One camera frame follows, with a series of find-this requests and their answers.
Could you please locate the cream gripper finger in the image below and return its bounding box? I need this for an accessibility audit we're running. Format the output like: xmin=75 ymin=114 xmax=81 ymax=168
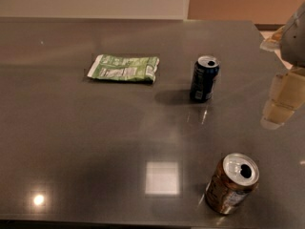
xmin=260 ymin=27 xmax=284 ymax=52
xmin=260 ymin=66 xmax=305 ymax=130

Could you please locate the orange soda can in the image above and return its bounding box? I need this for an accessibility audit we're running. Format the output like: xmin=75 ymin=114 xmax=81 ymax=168
xmin=205 ymin=153 xmax=259 ymax=215

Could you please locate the dark blue soda can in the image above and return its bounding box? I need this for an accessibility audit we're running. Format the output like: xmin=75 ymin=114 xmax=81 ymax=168
xmin=190 ymin=55 xmax=220 ymax=102

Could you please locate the green jalapeno chip bag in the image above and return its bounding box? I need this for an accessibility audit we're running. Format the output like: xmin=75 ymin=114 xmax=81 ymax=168
xmin=87 ymin=54 xmax=160 ymax=83

